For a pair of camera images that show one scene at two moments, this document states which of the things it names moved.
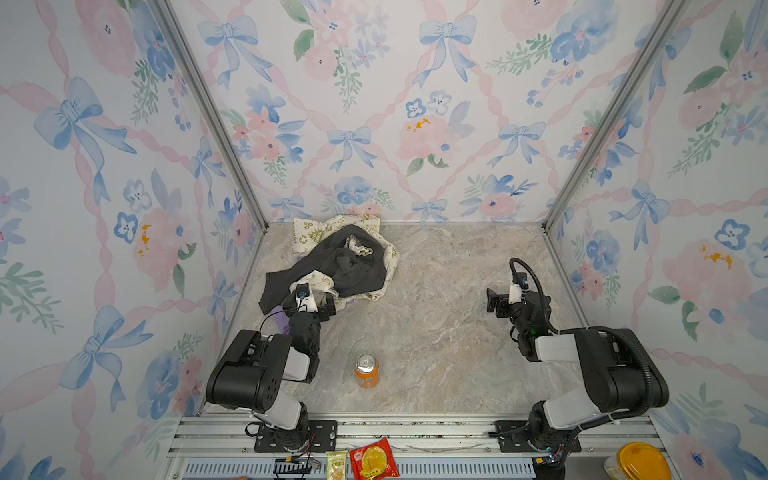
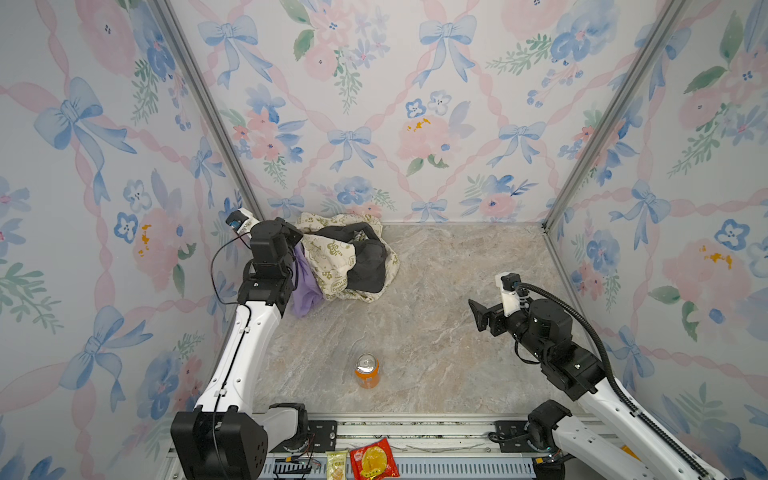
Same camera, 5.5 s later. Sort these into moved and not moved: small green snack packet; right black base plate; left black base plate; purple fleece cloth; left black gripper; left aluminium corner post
Moved: purple fleece cloth; left black gripper
Not moved: small green snack packet; right black base plate; left black base plate; left aluminium corner post
